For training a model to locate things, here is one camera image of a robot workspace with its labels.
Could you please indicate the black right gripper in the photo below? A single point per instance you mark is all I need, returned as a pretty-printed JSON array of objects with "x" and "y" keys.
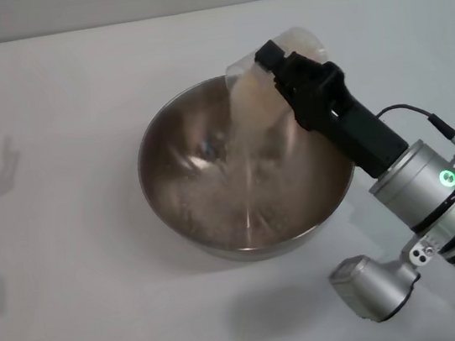
[{"x": 367, "y": 138}]

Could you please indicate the translucent plastic measuring cup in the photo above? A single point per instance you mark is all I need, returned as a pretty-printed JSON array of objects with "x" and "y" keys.
[{"x": 303, "y": 43}]

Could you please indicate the white rice grains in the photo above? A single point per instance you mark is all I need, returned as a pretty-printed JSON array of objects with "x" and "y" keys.
[{"x": 248, "y": 91}]

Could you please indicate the stainless steel mixing bowl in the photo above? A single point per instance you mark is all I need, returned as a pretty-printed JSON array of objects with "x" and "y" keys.
[{"x": 196, "y": 192}]

